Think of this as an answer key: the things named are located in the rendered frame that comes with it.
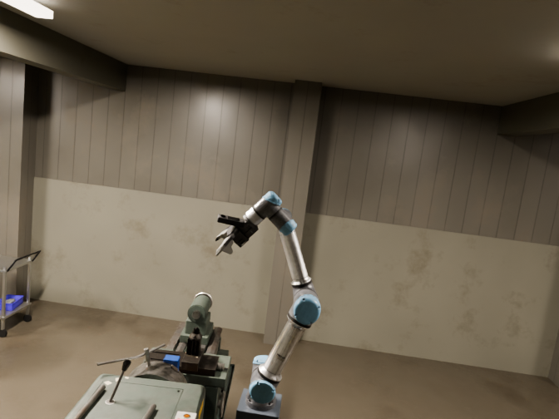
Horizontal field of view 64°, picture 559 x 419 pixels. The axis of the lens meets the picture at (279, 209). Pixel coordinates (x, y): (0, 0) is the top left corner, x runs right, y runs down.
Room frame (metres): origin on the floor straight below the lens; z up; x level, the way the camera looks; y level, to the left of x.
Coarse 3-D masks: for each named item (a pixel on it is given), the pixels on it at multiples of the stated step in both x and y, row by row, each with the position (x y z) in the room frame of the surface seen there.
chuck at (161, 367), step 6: (138, 366) 2.03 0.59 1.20; (144, 366) 2.00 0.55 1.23; (156, 366) 1.99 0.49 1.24; (162, 366) 2.00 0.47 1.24; (168, 366) 2.02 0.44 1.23; (132, 372) 1.98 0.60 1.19; (168, 372) 1.97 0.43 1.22; (174, 372) 1.99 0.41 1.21; (180, 372) 2.03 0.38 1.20; (174, 378) 1.95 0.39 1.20; (180, 378) 1.99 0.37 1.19
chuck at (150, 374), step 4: (136, 372) 1.95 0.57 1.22; (140, 372) 1.93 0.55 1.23; (144, 372) 1.93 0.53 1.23; (148, 372) 1.92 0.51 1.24; (152, 372) 1.93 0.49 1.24; (156, 372) 1.93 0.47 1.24; (160, 372) 1.94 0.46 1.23; (132, 376) 1.93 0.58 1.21; (136, 376) 1.91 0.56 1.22; (140, 376) 1.91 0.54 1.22; (144, 376) 1.91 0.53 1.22; (148, 376) 1.92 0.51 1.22; (152, 376) 1.92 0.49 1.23; (156, 376) 1.92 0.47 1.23; (160, 376) 1.92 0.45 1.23; (164, 376) 1.93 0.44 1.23; (168, 376) 1.94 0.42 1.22; (164, 380) 1.92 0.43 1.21; (168, 380) 1.92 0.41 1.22; (172, 380) 1.93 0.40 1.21
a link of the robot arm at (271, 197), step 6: (270, 192) 1.87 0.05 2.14; (264, 198) 1.86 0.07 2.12; (270, 198) 1.85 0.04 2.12; (276, 198) 1.85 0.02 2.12; (258, 204) 1.87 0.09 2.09; (264, 204) 1.85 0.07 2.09; (270, 204) 1.85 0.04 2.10; (276, 204) 1.86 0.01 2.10; (258, 210) 1.85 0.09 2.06; (264, 210) 1.85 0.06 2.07; (270, 210) 1.85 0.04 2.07; (276, 210) 1.85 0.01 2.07; (264, 216) 1.86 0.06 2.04; (270, 216) 1.86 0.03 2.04
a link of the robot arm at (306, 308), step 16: (304, 288) 1.95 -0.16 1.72; (304, 304) 1.82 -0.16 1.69; (288, 320) 1.88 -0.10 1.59; (304, 320) 1.81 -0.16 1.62; (288, 336) 1.84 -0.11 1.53; (272, 352) 1.86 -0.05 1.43; (288, 352) 1.85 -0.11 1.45; (272, 368) 1.84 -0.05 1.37; (256, 384) 1.82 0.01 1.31; (272, 384) 1.83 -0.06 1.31; (256, 400) 1.82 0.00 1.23
